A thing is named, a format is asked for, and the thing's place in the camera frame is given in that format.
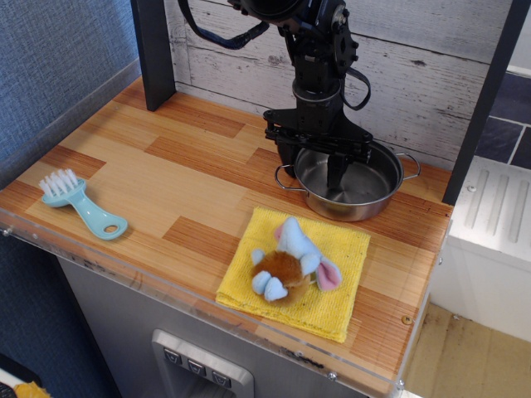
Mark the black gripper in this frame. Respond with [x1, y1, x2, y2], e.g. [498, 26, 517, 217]
[264, 95, 373, 189]

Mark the stainless steel pan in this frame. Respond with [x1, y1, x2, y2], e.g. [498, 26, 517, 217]
[275, 142, 421, 221]

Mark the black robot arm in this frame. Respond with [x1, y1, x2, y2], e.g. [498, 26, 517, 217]
[231, 1, 373, 189]

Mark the blue and brown plush toy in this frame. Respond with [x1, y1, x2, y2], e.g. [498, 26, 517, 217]
[251, 217, 343, 306]

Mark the yellow folded cloth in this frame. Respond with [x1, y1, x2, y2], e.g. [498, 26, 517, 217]
[216, 207, 370, 342]

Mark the white ridged side cabinet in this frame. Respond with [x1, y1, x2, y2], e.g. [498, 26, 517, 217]
[430, 157, 530, 341]

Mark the silver button control panel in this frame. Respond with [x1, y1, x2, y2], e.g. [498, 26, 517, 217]
[152, 329, 255, 397]

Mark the light blue dish brush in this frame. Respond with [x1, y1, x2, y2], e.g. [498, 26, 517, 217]
[38, 168, 129, 240]

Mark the yellow object bottom left corner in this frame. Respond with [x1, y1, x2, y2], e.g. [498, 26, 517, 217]
[1, 376, 51, 398]

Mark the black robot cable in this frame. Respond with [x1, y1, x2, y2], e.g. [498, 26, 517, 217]
[177, 0, 270, 51]

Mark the dark right vertical post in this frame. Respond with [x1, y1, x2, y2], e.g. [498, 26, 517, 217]
[442, 0, 530, 206]

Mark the dark vertical post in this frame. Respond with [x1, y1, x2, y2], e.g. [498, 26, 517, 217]
[442, 0, 530, 206]
[130, 0, 176, 111]

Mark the dark left vertical post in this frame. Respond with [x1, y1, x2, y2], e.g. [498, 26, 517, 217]
[130, 0, 176, 111]

